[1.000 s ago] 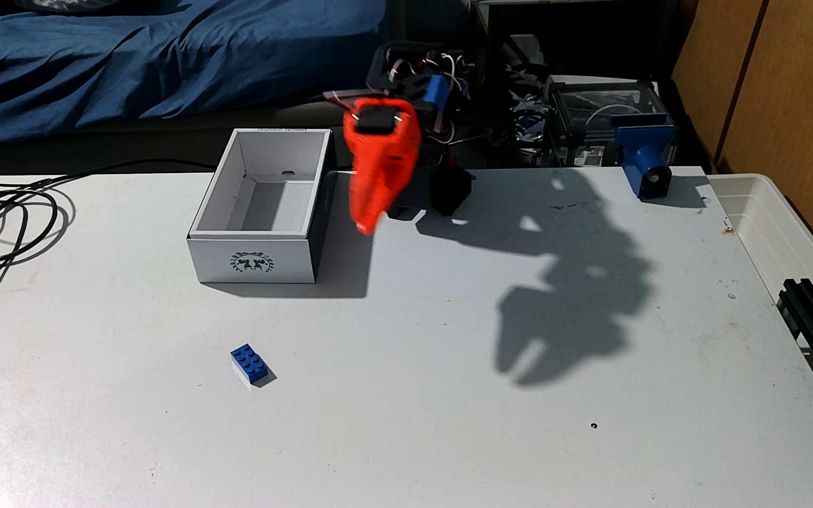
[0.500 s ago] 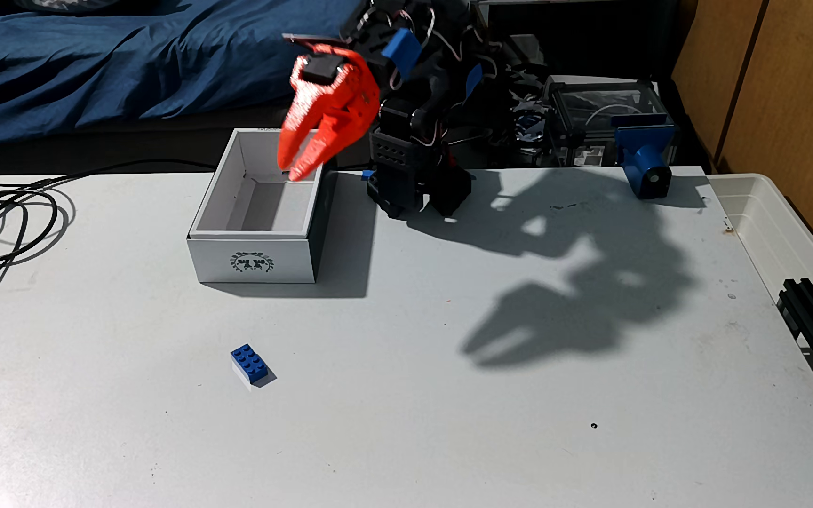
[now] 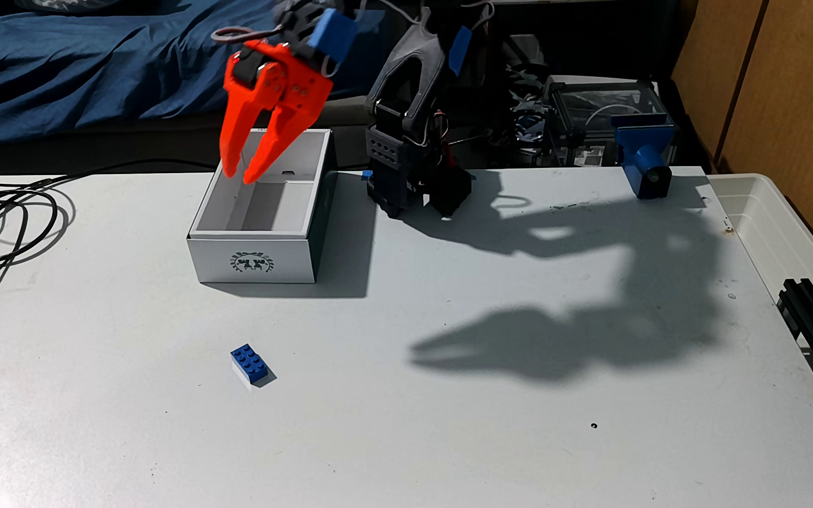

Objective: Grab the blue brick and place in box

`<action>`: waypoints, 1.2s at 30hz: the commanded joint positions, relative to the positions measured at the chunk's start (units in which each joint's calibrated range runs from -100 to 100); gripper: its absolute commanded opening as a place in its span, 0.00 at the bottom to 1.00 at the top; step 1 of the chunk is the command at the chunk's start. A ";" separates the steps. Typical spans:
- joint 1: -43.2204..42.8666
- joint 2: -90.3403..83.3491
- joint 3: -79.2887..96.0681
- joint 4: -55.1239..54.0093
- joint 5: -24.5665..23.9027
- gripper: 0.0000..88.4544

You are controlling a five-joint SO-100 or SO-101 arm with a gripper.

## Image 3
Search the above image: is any blue toy brick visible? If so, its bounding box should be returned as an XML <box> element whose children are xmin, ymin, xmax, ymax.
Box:
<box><xmin>230</xmin><ymin>343</ymin><xmax>271</xmax><ymax>385</ymax></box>

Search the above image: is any white cardboard box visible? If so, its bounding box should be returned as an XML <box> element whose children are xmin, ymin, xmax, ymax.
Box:
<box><xmin>187</xmin><ymin>127</ymin><xmax>338</xmax><ymax>285</ymax></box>

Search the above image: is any grey bed base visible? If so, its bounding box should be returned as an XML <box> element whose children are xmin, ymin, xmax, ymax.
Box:
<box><xmin>0</xmin><ymin>95</ymin><xmax>379</xmax><ymax>175</ymax></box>

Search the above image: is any blue bed sheet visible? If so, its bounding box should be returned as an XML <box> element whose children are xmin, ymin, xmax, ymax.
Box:
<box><xmin>0</xmin><ymin>0</ymin><xmax>388</xmax><ymax>145</ymax></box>

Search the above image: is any grey patterned pillow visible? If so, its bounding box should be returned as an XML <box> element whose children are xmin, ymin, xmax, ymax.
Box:
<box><xmin>11</xmin><ymin>0</ymin><xmax>121</xmax><ymax>14</ymax></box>

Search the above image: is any white plastic bin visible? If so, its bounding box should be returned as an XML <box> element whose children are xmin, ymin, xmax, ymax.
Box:
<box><xmin>709</xmin><ymin>173</ymin><xmax>813</xmax><ymax>333</ymax></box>

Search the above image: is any wooden wardrobe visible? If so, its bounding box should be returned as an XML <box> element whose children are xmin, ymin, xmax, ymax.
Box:
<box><xmin>671</xmin><ymin>0</ymin><xmax>813</xmax><ymax>283</ymax></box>

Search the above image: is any clear enclosure black frame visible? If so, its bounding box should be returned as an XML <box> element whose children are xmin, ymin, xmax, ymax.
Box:
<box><xmin>544</xmin><ymin>75</ymin><xmax>676</xmax><ymax>168</ymax></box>

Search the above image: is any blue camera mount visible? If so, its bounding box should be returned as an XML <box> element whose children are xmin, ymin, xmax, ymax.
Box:
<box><xmin>611</xmin><ymin>113</ymin><xmax>677</xmax><ymax>200</ymax></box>

